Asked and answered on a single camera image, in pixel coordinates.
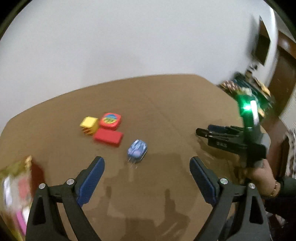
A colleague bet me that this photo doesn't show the clear case red cards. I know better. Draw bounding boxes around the clear case red cards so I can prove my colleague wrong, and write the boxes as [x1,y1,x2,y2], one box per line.
[2,175,32,236]

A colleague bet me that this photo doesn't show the gold wrist bracelet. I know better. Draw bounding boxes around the gold wrist bracelet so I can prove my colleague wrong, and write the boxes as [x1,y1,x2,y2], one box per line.
[269,180,279,198]

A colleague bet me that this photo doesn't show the red toffee tin box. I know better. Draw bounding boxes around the red toffee tin box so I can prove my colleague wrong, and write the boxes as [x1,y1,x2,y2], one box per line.
[1,156,45,240]

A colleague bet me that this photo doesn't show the red rectangular block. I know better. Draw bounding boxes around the red rectangular block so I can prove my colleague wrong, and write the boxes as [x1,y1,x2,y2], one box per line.
[93,128,123,146]

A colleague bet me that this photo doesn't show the dark wall frame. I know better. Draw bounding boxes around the dark wall frame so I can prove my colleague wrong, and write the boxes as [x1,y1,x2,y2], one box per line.
[251,15,271,66]

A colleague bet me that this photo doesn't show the right hand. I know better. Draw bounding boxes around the right hand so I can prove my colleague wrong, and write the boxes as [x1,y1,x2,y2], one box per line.
[243,159,281,198]

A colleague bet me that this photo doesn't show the blue patterned small tin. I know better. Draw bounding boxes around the blue patterned small tin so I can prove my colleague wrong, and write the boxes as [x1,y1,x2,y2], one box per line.
[127,139,147,167]

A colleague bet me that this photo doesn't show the yellow cube block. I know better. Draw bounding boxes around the yellow cube block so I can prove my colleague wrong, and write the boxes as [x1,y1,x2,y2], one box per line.
[80,116,98,135]

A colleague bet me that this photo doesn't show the cluttered side shelf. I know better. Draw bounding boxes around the cluttered side shelf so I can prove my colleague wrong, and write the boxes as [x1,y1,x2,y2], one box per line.
[218,72,274,120]

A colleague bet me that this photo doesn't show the red tape measure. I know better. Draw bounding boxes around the red tape measure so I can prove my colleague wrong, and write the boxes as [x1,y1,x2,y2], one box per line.
[99,113,121,131]

